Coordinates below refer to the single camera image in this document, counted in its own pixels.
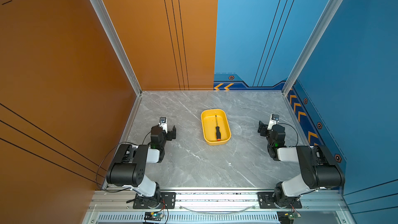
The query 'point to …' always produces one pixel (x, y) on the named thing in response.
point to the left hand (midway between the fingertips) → (166, 124)
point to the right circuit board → (287, 217)
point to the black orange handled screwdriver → (217, 131)
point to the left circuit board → (153, 216)
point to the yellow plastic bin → (209, 123)
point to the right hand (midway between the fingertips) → (266, 122)
